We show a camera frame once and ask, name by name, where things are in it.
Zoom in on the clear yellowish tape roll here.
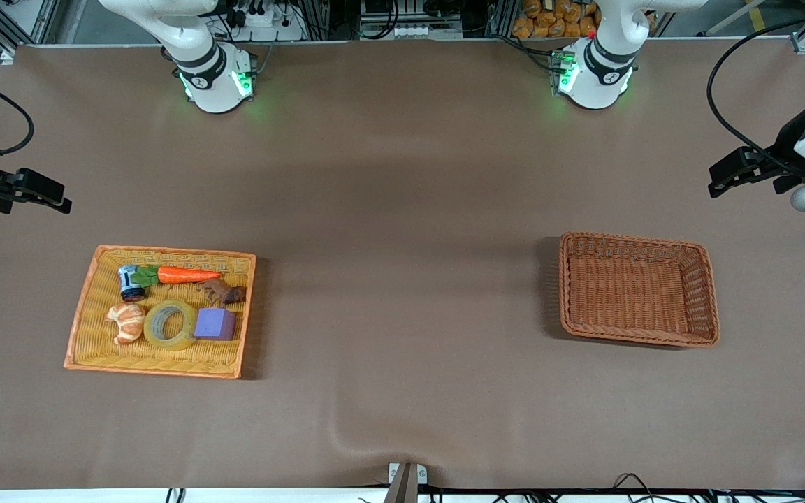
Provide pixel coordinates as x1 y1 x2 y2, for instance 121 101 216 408
143 300 198 351

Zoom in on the small blue can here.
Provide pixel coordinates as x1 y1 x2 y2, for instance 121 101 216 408
118 265 147 302

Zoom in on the toy croissant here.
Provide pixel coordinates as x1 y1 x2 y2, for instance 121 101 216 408
106 302 147 345

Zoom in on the orange toy carrot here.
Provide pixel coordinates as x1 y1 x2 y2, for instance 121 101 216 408
130 265 223 288

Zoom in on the brown wicker basket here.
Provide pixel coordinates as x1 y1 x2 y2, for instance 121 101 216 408
558 231 720 348

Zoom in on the yellow wicker tray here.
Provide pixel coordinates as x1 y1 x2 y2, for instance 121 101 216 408
64 245 257 379

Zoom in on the brown toy animal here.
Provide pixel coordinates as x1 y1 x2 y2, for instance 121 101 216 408
198 278 247 307

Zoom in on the purple block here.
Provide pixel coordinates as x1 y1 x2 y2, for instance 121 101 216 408
194 307 237 342

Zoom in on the pile of orange buns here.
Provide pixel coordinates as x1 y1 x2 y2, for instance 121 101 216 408
512 0 600 39

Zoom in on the white power strip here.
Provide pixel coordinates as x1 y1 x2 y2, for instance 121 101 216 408
233 6 305 43

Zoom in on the brown table cover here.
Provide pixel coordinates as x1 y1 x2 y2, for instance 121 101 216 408
0 38 805 491

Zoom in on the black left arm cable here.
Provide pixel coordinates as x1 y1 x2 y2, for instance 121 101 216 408
706 6 805 175

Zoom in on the metal table bracket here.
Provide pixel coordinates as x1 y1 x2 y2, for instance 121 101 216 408
388 462 428 503

